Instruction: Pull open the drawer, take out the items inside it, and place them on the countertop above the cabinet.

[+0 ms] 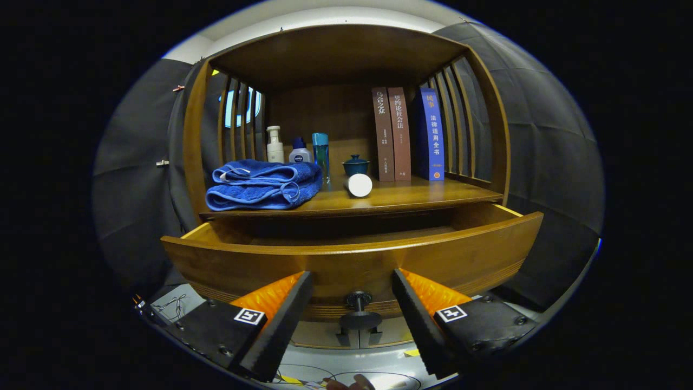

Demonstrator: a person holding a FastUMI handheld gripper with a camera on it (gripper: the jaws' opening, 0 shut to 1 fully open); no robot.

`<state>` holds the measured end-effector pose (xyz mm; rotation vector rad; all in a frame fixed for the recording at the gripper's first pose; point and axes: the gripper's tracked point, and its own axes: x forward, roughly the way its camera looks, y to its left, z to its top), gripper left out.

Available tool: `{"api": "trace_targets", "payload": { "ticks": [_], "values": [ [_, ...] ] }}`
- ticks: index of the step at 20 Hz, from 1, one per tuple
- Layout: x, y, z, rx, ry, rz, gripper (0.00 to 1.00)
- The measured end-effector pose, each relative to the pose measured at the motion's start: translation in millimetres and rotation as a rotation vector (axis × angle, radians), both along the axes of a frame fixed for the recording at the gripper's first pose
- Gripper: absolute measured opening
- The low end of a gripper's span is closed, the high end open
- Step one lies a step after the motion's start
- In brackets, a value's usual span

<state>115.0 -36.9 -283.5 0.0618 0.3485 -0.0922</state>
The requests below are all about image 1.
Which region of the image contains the blue book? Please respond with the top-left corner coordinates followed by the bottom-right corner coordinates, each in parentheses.
top-left (414, 88), bottom-right (446, 181)

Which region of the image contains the wooden cabinet with slatted sides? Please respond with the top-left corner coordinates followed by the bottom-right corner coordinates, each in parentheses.
top-left (181, 23), bottom-right (512, 350)

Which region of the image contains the white and green tube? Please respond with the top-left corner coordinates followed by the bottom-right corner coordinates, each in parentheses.
top-left (343, 173), bottom-right (374, 198)

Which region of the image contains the wooden drawer with dark knob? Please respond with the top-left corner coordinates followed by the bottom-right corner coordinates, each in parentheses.
top-left (161, 203), bottom-right (544, 331)

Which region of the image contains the white lotion bottle blue cap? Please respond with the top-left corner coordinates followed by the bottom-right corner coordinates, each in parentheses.
top-left (289, 136), bottom-right (312, 164)

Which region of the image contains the wooden cabinet door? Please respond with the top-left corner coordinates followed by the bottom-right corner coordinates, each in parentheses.
top-left (357, 324), bottom-right (415, 347)
top-left (292, 321), bottom-right (361, 350)

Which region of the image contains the clear teal bottle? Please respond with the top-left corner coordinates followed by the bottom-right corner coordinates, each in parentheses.
top-left (312, 133), bottom-right (331, 185)

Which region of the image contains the wooden countertop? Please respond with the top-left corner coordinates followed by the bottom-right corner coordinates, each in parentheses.
top-left (200, 174), bottom-right (504, 218)

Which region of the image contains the black floor cable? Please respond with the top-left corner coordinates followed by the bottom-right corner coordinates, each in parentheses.
top-left (271, 364), bottom-right (423, 390)

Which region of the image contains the thin white wire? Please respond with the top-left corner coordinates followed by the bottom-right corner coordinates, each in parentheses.
top-left (152, 294), bottom-right (187, 321)

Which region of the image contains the brown book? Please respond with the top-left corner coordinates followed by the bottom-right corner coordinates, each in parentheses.
top-left (388, 87), bottom-right (412, 181)
top-left (371, 87), bottom-right (395, 183)

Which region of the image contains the white pump bottle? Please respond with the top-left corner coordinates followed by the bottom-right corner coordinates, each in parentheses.
top-left (265, 126), bottom-right (285, 163)

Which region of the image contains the blue lidded teacup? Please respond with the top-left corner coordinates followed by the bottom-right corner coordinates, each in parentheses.
top-left (342, 154), bottom-right (371, 177)

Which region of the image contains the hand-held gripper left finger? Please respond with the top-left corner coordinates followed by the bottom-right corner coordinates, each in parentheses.
top-left (162, 271), bottom-right (315, 382)

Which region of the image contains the folded blue towel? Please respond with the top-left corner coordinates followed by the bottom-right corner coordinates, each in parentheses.
top-left (205, 159), bottom-right (324, 212)

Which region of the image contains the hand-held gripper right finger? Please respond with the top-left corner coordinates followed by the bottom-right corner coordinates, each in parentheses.
top-left (391, 268), bottom-right (539, 380)

